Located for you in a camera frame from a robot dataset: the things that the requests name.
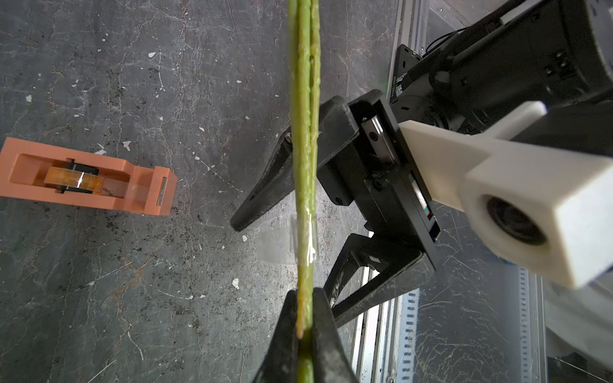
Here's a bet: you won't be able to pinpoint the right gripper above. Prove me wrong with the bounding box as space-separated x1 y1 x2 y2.
229 88 442 329

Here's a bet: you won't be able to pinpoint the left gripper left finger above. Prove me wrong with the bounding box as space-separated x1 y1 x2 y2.
252 290 299 383

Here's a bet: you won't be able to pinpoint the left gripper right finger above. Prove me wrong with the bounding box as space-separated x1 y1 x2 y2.
311 288 359 383

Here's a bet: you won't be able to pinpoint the clear tape strip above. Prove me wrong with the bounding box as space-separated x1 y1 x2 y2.
255 215 319 267

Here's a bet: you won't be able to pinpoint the artificial pink flower bouquet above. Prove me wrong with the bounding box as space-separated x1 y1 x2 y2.
287 1 321 382

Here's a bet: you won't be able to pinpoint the orange tape dispenser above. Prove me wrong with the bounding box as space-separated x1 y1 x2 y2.
1 137 178 215

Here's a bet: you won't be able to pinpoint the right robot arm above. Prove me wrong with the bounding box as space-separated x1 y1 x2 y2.
231 1 612 333

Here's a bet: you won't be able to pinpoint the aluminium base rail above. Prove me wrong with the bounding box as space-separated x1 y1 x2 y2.
351 0 547 383

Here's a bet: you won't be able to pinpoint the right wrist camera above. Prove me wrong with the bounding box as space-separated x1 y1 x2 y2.
399 101 612 288

